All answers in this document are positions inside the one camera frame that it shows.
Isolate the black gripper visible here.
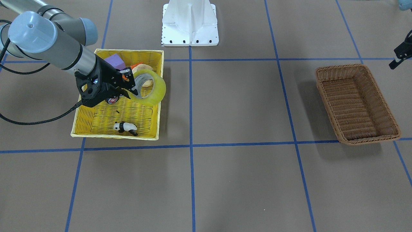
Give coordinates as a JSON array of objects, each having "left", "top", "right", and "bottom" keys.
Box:
[{"left": 75, "top": 58, "right": 139, "bottom": 108}]

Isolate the yellow tape roll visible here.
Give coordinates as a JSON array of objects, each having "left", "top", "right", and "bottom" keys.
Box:
[{"left": 131, "top": 73, "right": 166, "bottom": 107}]

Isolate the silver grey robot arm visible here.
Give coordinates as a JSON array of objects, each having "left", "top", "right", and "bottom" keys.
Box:
[{"left": 1, "top": 0, "right": 219, "bottom": 107}]

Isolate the yellow woven basket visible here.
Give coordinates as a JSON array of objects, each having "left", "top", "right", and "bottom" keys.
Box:
[{"left": 71, "top": 49, "right": 164, "bottom": 140}]

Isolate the brown wicker basket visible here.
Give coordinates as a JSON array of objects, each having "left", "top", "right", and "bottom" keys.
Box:
[{"left": 315, "top": 64, "right": 401, "bottom": 146}]

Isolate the small black labelled can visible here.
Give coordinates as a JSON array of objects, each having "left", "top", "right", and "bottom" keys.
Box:
[{"left": 106, "top": 97, "right": 119, "bottom": 104}]

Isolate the toy orange carrot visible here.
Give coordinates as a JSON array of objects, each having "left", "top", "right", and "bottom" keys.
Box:
[{"left": 130, "top": 62, "right": 143, "bottom": 69}]

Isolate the purple block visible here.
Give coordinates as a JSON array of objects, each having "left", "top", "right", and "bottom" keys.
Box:
[{"left": 104, "top": 54, "right": 126, "bottom": 70}]

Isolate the panda toy figurine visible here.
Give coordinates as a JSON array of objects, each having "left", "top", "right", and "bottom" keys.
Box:
[{"left": 113, "top": 121, "right": 138, "bottom": 136}]

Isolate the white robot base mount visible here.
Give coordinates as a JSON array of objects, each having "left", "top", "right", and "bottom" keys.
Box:
[{"left": 161, "top": 0, "right": 219, "bottom": 47}]

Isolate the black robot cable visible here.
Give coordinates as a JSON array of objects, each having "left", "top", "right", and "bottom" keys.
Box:
[{"left": 0, "top": 19, "right": 84, "bottom": 125}]

